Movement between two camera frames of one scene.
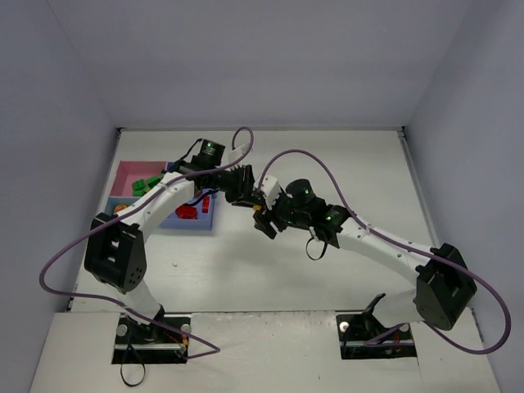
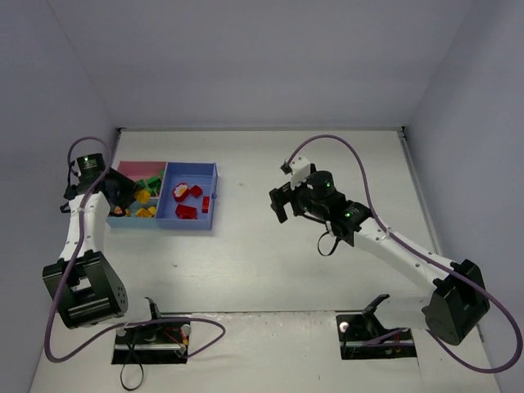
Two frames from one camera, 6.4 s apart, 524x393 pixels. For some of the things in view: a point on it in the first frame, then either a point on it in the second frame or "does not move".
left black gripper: x=240 y=187 → x=121 y=195
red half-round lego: x=186 y=212 does not move
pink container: x=130 y=171 does not move
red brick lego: x=205 y=204 does not move
